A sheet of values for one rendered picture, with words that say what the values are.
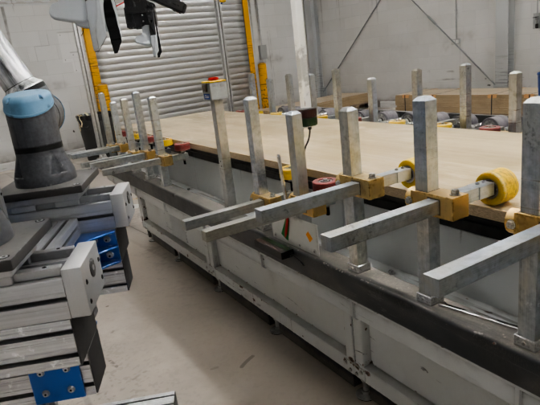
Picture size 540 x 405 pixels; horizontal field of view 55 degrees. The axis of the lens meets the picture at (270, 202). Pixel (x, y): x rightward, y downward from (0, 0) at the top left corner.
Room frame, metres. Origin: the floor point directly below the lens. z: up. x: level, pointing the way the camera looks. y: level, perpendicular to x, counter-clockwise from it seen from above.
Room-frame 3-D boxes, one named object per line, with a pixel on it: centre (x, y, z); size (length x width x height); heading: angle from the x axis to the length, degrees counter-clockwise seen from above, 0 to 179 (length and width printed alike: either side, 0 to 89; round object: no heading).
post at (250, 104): (1.74, 0.03, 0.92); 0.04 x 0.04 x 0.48; 30
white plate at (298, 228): (1.53, -0.06, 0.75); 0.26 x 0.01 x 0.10; 30
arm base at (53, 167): (1.34, 0.57, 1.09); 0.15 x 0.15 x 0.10
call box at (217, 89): (1.96, 0.15, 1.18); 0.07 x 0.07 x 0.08; 30
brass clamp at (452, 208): (1.06, -0.36, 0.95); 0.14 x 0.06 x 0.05; 30
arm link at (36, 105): (1.34, 0.58, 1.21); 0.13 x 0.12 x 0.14; 13
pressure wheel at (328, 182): (1.52, -0.17, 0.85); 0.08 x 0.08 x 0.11
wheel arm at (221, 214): (1.65, 0.09, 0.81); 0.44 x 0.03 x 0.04; 120
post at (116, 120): (3.26, 0.89, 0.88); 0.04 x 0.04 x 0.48; 30
